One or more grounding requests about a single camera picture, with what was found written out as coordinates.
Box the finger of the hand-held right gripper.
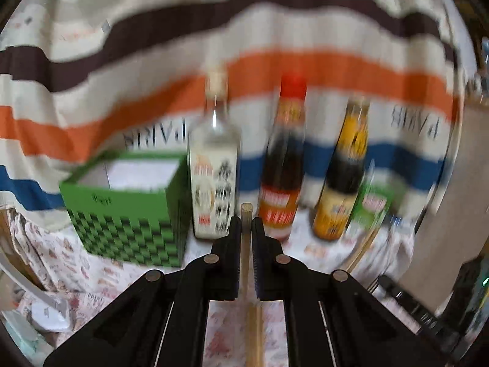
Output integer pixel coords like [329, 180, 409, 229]
[376, 274, 441, 328]

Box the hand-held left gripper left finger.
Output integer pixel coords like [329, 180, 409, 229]
[43, 216, 243, 367]

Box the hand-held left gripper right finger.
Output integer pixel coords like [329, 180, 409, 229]
[250, 217, 448, 367]

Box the single wooden chopstick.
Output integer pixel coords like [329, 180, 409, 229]
[240, 203, 265, 367]

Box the red printed paper sheet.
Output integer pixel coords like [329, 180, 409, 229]
[15, 268, 291, 367]

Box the clear bottle with white label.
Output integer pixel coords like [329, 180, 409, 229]
[187, 71, 242, 241]

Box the dark bottle with red cap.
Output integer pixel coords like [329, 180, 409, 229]
[258, 74, 308, 243]

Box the green checkered box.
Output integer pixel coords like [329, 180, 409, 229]
[59, 151, 192, 268]

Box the dark bottle with yellow label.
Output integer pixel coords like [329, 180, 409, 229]
[311, 97, 371, 242]

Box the white baby print tablecloth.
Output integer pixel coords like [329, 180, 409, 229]
[8, 206, 417, 314]

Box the striped cloth backdrop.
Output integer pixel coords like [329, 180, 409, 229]
[0, 0, 470, 234]

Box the brown cardboard panel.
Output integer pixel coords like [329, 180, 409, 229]
[0, 208, 43, 289]

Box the mint green packet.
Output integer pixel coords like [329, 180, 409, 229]
[0, 309, 53, 366]

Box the white metal frame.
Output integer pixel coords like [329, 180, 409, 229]
[0, 250, 71, 314]

